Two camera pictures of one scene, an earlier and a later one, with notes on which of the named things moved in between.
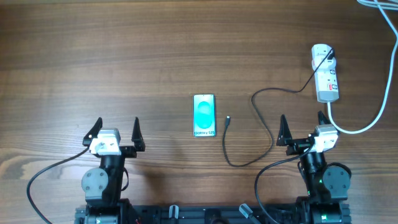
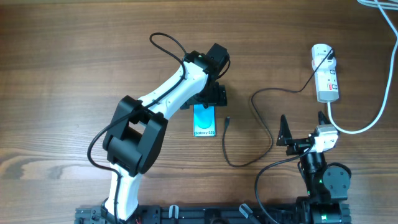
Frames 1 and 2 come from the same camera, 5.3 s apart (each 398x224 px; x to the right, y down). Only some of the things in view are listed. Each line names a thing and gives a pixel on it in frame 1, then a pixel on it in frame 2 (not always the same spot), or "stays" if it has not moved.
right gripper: (285, 139) stays
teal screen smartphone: (204, 115) stays
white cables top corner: (380, 4) stays
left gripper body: (126, 152) → (211, 95)
